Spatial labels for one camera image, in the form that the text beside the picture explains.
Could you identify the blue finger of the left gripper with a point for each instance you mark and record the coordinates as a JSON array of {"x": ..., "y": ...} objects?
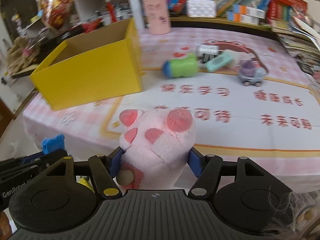
[{"x": 50, "y": 145}]

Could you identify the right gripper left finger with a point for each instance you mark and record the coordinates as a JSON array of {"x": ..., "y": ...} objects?
[{"x": 103, "y": 171}]

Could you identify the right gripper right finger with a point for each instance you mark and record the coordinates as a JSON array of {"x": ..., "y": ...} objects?
[{"x": 208, "y": 169}]

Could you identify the pink plush pig toy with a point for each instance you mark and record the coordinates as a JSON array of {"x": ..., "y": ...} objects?
[{"x": 156, "y": 145}]

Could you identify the pink checkered tablecloth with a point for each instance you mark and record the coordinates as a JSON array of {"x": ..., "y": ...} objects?
[{"x": 276, "y": 124}]

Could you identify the brown plush blanket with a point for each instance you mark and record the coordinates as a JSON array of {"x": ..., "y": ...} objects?
[{"x": 21, "y": 55}]

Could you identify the yellow cardboard box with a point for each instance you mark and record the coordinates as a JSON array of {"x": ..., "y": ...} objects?
[{"x": 102, "y": 64}]

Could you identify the green blue toy bottle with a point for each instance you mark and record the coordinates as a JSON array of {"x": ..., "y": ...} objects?
[{"x": 181, "y": 67}]

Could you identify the purple grey toy car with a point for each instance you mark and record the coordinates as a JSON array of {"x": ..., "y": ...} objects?
[{"x": 250, "y": 75}]

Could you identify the teal rectangular case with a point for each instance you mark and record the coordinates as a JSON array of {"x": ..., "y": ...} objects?
[{"x": 220, "y": 61}]

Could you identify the white cubby shelf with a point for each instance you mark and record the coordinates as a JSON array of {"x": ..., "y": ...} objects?
[{"x": 83, "y": 11}]

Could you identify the white quilted mini handbag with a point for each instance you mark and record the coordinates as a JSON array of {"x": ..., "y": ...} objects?
[{"x": 201, "y": 9}]

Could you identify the pink rectangular tin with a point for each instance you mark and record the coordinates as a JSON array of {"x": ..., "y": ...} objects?
[{"x": 157, "y": 15}]

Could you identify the row of books lower shelf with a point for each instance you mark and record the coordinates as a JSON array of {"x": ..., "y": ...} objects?
[{"x": 225, "y": 0}]

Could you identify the wooden bookshelf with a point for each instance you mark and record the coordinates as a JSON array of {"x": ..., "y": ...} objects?
[{"x": 259, "y": 30}]

